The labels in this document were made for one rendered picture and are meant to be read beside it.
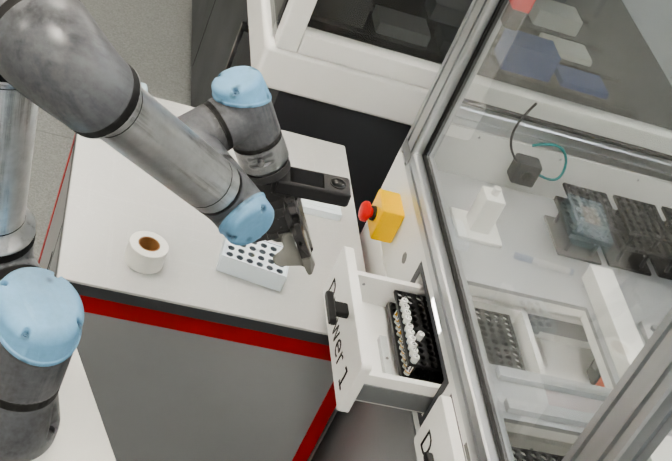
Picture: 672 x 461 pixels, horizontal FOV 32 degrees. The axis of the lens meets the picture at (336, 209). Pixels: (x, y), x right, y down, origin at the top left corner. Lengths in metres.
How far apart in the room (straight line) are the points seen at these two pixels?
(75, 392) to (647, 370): 0.81
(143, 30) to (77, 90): 3.04
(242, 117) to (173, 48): 2.63
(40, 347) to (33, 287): 0.08
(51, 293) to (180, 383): 0.70
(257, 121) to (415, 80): 1.02
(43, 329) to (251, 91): 0.43
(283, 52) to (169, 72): 1.58
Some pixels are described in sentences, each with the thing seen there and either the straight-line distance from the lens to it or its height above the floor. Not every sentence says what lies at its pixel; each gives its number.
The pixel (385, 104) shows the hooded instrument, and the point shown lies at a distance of 2.66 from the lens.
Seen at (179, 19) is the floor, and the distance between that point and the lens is 4.45.
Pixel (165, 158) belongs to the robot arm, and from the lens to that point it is 1.39.
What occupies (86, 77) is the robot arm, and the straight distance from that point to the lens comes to 1.26.
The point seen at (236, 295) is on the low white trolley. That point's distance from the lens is 2.10.
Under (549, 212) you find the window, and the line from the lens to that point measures 1.71.
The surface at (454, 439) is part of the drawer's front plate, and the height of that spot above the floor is 0.93.
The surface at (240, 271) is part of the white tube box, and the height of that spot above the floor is 0.78.
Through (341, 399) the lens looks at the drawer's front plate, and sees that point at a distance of 1.88.
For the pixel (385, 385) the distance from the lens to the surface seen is 1.88.
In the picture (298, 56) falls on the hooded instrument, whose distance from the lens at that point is 2.57.
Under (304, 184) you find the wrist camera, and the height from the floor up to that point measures 1.14.
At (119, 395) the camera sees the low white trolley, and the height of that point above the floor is 0.50.
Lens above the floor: 2.10
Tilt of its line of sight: 34 degrees down
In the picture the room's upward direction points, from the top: 25 degrees clockwise
